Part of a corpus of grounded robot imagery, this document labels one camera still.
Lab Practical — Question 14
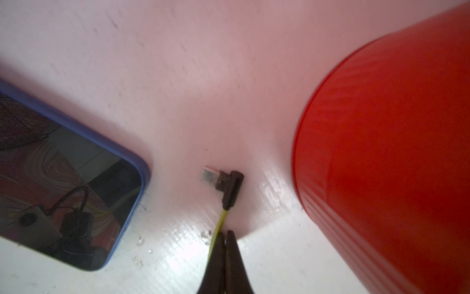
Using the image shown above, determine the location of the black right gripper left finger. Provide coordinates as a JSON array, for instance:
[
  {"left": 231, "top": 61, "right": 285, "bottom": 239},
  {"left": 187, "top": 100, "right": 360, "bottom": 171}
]
[{"left": 197, "top": 233, "right": 225, "bottom": 294}]

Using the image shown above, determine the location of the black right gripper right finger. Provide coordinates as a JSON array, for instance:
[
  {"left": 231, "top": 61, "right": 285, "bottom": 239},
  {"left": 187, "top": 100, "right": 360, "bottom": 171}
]
[{"left": 225, "top": 230, "right": 254, "bottom": 294}]

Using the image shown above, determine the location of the green earphone cable plug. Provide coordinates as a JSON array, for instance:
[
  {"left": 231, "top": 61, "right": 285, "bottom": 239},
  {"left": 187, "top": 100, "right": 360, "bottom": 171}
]
[{"left": 201, "top": 167, "right": 244, "bottom": 260}]

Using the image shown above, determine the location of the blue-cased smartphone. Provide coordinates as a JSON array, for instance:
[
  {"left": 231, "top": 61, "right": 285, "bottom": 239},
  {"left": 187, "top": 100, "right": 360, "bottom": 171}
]
[{"left": 1, "top": 81, "right": 151, "bottom": 271}]

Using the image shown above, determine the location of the red plastic cup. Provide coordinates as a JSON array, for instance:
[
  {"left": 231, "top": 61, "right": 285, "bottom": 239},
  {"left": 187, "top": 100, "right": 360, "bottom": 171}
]
[{"left": 292, "top": 2, "right": 470, "bottom": 294}]

